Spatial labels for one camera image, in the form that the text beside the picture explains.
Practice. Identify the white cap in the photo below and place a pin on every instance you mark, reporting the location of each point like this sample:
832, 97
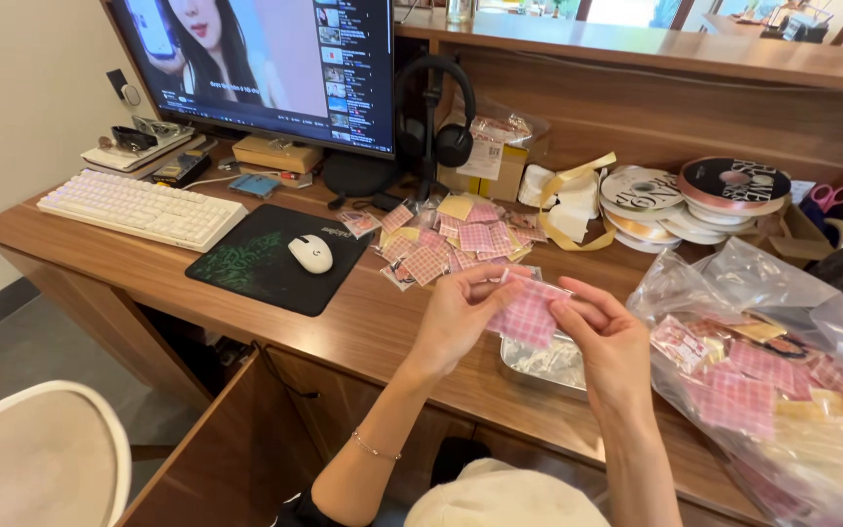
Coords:
502, 498

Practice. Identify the cream ribbon strip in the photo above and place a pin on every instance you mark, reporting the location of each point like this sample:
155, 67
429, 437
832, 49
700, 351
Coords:
575, 205

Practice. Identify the black headphones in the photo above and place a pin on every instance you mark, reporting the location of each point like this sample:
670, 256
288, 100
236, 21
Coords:
440, 110

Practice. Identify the person's left hand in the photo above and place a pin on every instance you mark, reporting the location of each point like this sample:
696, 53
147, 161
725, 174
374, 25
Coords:
454, 315

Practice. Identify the clear bag of packets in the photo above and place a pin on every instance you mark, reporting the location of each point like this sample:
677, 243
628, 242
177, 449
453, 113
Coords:
773, 380

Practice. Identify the open wooden cabinet door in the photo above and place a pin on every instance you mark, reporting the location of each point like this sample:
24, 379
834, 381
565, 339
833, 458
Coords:
231, 454

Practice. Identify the computer monitor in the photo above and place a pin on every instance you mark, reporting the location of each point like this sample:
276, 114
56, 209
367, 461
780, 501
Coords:
260, 66

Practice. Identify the white keyboard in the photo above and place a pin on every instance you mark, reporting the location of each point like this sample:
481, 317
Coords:
140, 208

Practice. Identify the pile of checkered packets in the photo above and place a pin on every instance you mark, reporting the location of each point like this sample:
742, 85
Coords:
451, 238

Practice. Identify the pink checkered packet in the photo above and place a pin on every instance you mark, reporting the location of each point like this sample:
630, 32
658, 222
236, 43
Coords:
527, 311

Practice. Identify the blue card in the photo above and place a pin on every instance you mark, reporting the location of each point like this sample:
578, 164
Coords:
253, 185

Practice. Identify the stack of books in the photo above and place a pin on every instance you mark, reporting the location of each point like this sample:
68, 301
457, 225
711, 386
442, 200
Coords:
140, 154

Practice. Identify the wall power plug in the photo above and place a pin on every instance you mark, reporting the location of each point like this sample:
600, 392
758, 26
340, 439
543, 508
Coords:
125, 88

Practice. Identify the white computer mouse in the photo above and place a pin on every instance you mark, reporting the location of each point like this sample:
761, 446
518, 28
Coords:
311, 253

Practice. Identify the brown cardboard box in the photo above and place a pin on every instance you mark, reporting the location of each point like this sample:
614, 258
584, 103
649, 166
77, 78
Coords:
276, 154

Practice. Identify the black mouse pad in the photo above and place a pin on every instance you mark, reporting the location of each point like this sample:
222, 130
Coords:
275, 260

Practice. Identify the white foam pieces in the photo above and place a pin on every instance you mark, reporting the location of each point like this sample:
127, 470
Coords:
564, 197

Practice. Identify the white chair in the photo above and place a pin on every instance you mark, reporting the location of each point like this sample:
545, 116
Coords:
37, 454

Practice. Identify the small black box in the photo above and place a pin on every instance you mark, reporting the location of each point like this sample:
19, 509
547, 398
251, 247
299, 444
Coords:
181, 168

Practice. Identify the black headphone stand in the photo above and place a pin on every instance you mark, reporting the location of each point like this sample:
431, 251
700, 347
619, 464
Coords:
427, 146

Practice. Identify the silver foil tray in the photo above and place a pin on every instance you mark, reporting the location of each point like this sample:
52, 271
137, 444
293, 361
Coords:
546, 362

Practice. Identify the cardboard box with bag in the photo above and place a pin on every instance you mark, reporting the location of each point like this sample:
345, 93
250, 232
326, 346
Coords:
495, 157

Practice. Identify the stack of ribbon spools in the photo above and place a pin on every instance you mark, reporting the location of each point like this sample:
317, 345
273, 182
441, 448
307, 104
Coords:
692, 201

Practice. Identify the person's right hand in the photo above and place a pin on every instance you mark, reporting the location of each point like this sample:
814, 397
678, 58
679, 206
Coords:
612, 351

